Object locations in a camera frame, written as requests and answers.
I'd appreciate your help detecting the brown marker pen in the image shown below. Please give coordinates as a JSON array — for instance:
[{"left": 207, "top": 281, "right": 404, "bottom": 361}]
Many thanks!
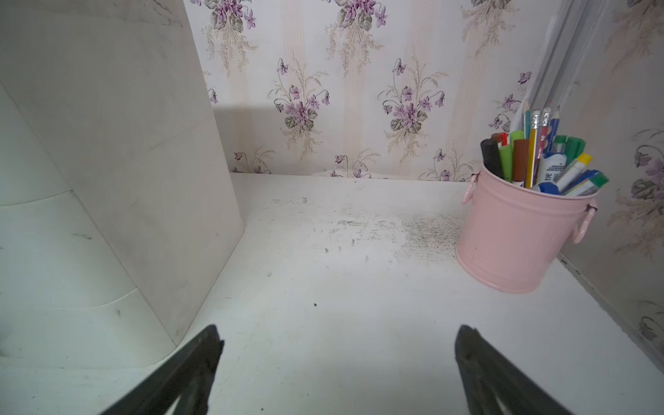
[{"left": 512, "top": 139, "right": 529, "bottom": 187}]

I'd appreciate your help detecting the white glue bottle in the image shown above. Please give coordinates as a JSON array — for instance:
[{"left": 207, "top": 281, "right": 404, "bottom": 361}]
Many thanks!
[{"left": 537, "top": 143, "right": 567, "bottom": 183}]

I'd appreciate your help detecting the white plastic drawer cabinet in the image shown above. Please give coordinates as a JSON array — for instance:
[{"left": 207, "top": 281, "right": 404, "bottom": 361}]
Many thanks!
[{"left": 1, "top": 1, "right": 244, "bottom": 369}]

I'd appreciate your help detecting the black marker pen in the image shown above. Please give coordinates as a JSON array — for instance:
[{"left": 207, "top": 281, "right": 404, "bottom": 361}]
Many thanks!
[{"left": 480, "top": 138, "right": 504, "bottom": 179}]

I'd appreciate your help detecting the pink metal pen bucket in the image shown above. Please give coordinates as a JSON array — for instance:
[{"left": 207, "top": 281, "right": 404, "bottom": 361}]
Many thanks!
[{"left": 456, "top": 168, "right": 598, "bottom": 294}]

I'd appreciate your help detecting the yellow pencil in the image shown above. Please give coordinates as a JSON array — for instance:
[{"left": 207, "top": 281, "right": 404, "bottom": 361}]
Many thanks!
[{"left": 524, "top": 110, "right": 541, "bottom": 188}]

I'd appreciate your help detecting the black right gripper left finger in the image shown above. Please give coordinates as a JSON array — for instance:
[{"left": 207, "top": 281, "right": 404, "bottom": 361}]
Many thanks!
[{"left": 104, "top": 324, "right": 225, "bottom": 414}]

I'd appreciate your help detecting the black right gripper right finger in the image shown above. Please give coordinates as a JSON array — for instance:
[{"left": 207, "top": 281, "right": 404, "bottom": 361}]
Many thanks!
[{"left": 455, "top": 325, "right": 570, "bottom": 415}]

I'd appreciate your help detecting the green capped marker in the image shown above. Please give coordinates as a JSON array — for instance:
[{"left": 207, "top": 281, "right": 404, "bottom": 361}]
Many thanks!
[{"left": 564, "top": 172, "right": 609, "bottom": 197}]

